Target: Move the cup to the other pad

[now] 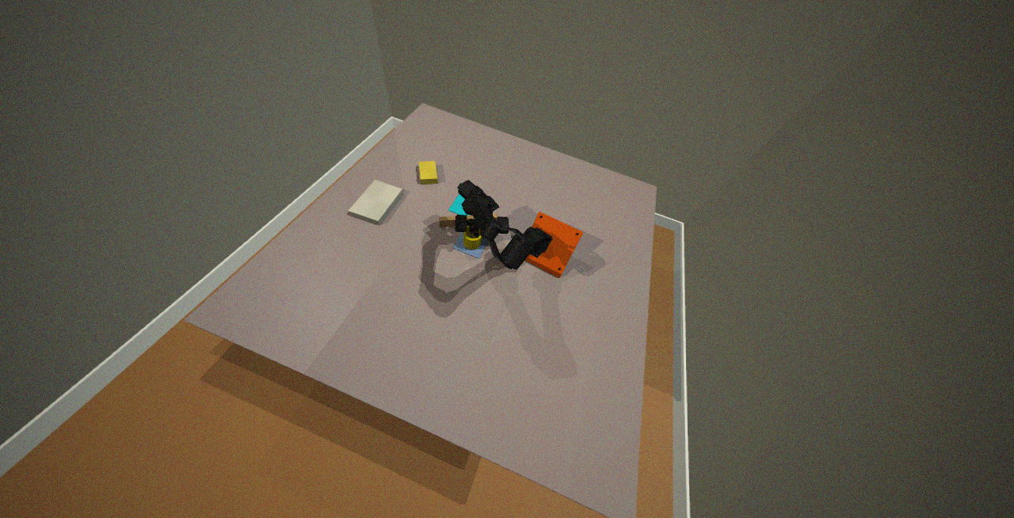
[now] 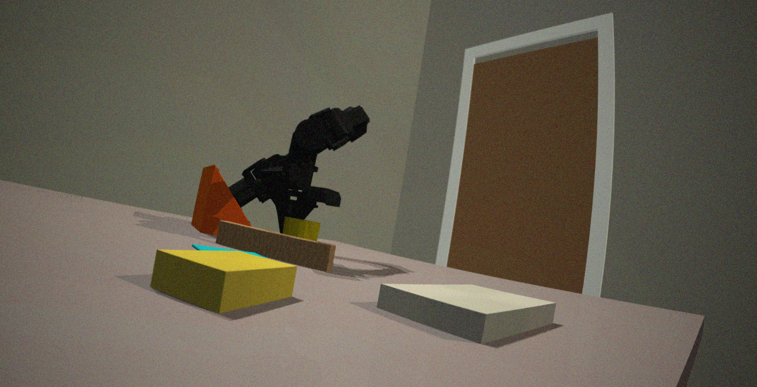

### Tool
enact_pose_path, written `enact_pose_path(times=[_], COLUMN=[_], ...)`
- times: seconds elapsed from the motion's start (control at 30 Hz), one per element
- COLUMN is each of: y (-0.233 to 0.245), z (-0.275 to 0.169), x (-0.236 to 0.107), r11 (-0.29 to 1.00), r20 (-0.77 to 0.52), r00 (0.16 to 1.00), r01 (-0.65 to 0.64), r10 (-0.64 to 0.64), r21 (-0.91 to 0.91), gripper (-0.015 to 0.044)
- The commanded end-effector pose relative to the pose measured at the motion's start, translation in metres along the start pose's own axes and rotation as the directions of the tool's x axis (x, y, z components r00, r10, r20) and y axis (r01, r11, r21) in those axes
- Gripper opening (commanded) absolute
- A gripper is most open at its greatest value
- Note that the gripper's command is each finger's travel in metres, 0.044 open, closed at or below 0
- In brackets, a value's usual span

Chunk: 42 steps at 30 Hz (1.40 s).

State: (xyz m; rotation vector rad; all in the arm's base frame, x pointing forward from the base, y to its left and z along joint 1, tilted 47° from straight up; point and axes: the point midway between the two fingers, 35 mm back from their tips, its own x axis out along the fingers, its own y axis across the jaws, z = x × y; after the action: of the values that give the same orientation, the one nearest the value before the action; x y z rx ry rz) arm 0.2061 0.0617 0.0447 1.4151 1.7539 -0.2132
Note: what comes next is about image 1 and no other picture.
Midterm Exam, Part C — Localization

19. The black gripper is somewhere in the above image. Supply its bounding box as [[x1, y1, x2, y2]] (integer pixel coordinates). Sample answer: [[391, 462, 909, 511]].
[[455, 215, 509, 238]]

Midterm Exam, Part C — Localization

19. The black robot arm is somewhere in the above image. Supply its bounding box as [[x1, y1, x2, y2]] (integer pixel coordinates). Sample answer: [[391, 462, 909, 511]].
[[457, 180, 553, 269]]

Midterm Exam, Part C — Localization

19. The yellow rectangular block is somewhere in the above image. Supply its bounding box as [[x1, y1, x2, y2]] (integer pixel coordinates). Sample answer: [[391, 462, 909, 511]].
[[419, 161, 438, 186]]

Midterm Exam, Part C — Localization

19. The brown rectangular bar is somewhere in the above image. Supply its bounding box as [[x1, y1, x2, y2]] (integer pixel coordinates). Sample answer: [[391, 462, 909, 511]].
[[439, 214, 498, 227]]

